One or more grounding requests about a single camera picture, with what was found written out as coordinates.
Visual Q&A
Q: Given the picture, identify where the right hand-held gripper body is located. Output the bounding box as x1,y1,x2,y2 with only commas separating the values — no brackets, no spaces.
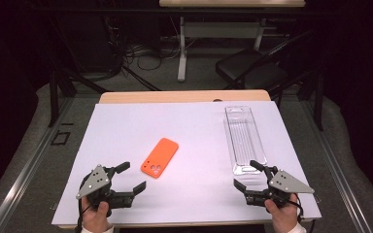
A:
244,166,315,208

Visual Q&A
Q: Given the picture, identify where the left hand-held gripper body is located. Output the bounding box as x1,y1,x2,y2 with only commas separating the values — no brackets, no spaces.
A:
76,164,134,210

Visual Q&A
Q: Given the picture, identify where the clear plastic packaging box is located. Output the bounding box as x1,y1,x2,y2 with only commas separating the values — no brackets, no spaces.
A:
222,105,268,176

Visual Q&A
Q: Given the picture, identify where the orange phone case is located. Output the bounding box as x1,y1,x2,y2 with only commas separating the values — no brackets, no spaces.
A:
140,137,180,180

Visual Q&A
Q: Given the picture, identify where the person's right hand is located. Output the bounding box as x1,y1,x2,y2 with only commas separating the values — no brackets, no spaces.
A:
264,193,300,232

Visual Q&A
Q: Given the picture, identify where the person's left hand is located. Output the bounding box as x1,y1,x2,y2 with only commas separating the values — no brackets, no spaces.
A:
81,196,114,231

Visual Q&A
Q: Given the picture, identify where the white board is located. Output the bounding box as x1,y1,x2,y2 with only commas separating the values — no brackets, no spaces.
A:
51,100,322,226

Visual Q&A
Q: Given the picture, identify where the wooden table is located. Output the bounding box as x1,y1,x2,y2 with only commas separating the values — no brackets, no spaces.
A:
57,89,315,229

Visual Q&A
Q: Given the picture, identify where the black metal stand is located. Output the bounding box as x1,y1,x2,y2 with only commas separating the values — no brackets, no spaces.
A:
47,13,163,128

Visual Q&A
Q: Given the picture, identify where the black folding chair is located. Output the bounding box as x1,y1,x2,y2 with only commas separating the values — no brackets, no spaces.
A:
215,30,324,100

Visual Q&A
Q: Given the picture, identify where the white-legged desk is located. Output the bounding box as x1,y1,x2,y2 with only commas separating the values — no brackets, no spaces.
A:
158,0,307,83

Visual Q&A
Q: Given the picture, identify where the right hand-held gripper cable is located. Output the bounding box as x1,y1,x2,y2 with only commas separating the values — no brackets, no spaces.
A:
289,193,306,225

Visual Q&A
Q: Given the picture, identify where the hand-held gripper cable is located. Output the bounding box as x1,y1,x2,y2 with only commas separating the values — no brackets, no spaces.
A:
75,197,88,233
289,193,306,225

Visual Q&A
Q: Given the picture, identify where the left hand-held gripper cable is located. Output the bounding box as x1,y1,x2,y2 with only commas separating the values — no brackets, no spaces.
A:
75,197,88,233

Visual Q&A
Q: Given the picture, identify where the metal floor rail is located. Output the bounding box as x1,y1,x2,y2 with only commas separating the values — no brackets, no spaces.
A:
0,96,76,233
299,100,373,233

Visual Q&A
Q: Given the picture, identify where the tangle of floor cables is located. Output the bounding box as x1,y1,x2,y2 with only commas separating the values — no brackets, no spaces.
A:
122,32,183,73

